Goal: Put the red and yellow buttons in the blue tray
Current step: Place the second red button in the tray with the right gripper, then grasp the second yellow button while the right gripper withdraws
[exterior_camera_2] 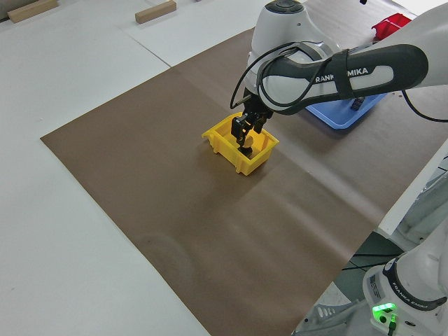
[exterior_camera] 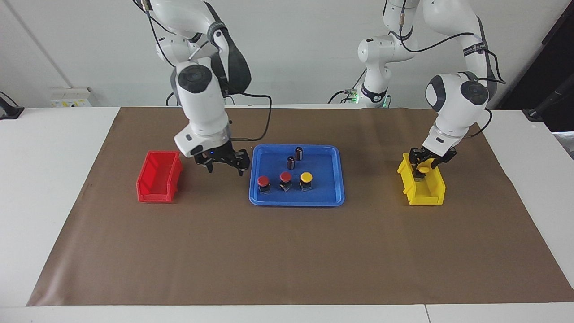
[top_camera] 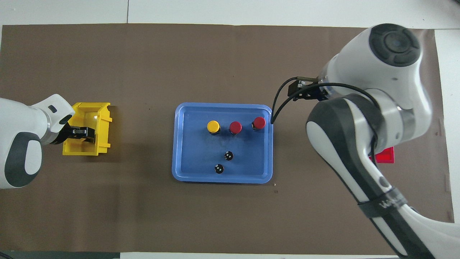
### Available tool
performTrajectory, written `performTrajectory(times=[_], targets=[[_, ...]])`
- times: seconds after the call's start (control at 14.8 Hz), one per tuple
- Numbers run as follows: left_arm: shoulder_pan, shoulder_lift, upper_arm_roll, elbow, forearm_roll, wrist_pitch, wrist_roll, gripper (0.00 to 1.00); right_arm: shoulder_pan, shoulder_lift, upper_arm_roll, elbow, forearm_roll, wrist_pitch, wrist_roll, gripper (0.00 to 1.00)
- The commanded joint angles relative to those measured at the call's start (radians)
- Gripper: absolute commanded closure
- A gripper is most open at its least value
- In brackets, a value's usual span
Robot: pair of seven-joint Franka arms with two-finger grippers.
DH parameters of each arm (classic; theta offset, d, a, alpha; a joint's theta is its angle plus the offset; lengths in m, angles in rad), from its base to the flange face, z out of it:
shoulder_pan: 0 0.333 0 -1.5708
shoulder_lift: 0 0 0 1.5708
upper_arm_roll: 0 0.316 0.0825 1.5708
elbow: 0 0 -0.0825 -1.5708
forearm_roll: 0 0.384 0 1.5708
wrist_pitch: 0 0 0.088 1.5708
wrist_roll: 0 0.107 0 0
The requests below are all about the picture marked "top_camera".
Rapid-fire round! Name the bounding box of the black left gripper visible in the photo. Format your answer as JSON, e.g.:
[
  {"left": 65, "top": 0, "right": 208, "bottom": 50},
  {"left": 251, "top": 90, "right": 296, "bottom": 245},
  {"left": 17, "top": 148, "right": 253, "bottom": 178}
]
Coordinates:
[{"left": 50, "top": 115, "right": 96, "bottom": 144}]

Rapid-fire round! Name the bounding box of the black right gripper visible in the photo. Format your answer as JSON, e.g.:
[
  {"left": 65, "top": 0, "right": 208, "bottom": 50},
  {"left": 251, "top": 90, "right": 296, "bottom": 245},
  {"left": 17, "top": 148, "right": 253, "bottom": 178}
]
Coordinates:
[{"left": 287, "top": 77, "right": 328, "bottom": 102}]

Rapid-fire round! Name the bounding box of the brown paper table mat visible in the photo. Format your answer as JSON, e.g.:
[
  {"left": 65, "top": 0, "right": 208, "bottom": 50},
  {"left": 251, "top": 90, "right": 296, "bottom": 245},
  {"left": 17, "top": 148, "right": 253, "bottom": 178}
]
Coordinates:
[{"left": 0, "top": 23, "right": 457, "bottom": 256}]

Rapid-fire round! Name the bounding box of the yellow plastic parts bin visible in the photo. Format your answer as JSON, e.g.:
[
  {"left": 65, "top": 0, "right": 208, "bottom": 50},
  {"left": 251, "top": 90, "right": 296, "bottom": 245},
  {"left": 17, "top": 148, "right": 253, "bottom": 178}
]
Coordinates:
[{"left": 63, "top": 102, "right": 112, "bottom": 156}]

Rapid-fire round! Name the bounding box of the blue plastic tray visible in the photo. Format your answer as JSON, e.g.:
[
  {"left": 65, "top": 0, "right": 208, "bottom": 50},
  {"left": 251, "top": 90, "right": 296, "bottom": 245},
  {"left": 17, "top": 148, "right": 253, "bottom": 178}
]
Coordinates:
[{"left": 172, "top": 103, "right": 273, "bottom": 185}]

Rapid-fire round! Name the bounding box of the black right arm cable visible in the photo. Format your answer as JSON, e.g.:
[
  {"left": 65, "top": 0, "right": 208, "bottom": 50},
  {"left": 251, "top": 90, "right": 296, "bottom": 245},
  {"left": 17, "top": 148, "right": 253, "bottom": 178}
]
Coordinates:
[{"left": 270, "top": 77, "right": 378, "bottom": 151}]

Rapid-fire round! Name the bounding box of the red plastic parts bin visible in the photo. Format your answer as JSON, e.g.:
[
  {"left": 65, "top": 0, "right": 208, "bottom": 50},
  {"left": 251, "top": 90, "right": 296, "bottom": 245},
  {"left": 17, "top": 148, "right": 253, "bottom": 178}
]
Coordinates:
[{"left": 369, "top": 147, "right": 395, "bottom": 164}]

